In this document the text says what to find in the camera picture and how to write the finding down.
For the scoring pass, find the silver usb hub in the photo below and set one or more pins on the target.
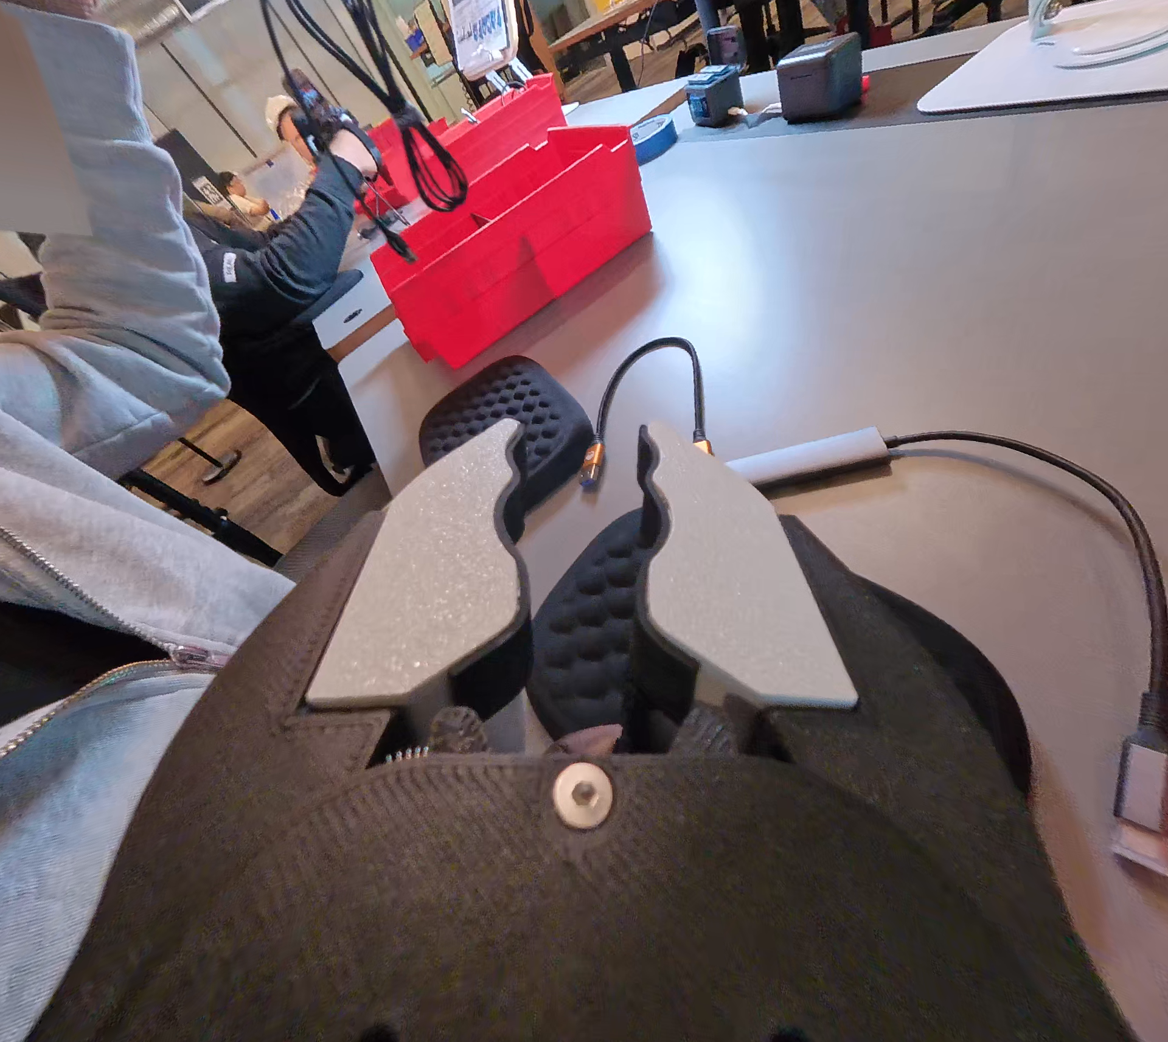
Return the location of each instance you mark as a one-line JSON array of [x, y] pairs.
[[812, 456]]

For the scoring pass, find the small black battery charger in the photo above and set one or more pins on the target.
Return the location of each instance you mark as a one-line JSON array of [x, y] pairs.
[[713, 103]]

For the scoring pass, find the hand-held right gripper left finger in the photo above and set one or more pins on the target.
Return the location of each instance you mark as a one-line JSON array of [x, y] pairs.
[[429, 577]]

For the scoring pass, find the black honeycomb wrist rest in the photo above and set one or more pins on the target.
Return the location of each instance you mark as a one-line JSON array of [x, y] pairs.
[[511, 414]]

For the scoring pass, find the person's grey zip hoodie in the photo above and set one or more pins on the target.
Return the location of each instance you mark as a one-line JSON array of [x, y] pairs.
[[137, 312]]

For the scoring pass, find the black metal frame bar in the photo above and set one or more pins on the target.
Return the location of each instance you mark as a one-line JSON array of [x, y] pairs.
[[201, 516]]

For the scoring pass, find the dark cube device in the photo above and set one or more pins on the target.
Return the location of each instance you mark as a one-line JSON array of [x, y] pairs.
[[728, 47]]

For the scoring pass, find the red plastic divided bin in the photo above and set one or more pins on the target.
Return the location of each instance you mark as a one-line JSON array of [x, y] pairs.
[[548, 239], [511, 120]]

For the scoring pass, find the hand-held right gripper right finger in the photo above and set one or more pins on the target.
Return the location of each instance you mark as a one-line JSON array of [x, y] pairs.
[[745, 596]]

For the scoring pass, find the white side desk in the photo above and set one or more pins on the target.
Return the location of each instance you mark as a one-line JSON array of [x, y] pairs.
[[358, 314]]

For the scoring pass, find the blue tape roll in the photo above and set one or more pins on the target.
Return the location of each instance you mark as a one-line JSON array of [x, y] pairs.
[[668, 136]]

